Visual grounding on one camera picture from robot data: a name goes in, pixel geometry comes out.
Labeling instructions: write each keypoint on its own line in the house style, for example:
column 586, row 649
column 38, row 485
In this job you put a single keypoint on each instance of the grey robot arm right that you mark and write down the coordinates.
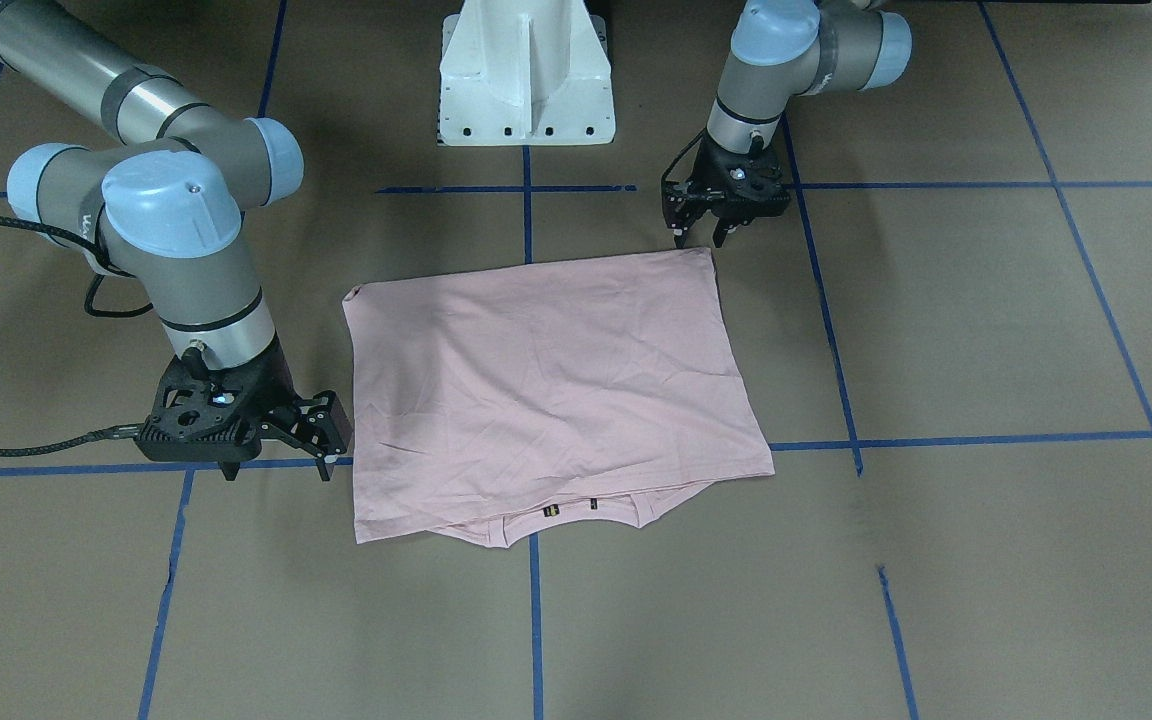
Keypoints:
column 166, row 208

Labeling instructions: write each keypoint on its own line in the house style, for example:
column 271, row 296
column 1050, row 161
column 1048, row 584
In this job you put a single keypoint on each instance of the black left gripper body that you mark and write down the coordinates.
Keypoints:
column 712, row 166

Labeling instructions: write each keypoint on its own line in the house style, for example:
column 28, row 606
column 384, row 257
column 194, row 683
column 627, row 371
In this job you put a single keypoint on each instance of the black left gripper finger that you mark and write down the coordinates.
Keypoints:
column 681, row 210
column 724, row 227

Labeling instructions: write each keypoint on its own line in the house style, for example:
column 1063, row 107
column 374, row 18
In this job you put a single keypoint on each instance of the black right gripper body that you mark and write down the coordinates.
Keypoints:
column 274, row 383

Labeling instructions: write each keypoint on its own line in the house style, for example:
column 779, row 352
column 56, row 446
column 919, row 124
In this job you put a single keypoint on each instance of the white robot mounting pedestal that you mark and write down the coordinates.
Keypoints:
column 515, row 73

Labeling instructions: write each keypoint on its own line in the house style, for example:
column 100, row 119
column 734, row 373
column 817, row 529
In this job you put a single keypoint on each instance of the pink Snoopy t-shirt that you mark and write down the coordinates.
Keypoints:
column 491, row 405

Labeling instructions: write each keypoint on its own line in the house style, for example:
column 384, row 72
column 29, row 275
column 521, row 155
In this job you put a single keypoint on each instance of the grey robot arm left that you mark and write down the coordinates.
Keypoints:
column 778, row 50

